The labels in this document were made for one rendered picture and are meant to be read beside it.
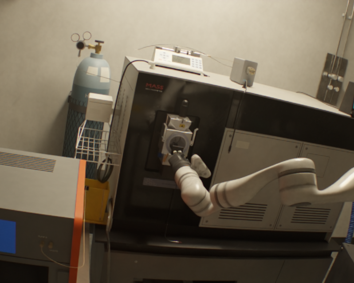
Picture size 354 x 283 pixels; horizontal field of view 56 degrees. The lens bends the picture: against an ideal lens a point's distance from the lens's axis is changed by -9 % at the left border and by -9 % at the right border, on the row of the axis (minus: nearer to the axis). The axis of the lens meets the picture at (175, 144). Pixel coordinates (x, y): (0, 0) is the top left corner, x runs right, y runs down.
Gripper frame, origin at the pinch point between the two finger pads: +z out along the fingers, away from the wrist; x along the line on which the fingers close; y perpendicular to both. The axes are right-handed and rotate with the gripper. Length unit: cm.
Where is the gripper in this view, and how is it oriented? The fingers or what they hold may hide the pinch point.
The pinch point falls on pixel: (179, 153)
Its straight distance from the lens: 134.8
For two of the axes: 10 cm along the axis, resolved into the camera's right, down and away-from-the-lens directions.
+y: -8.0, 6.0, 0.3
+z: -2.0, -3.2, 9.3
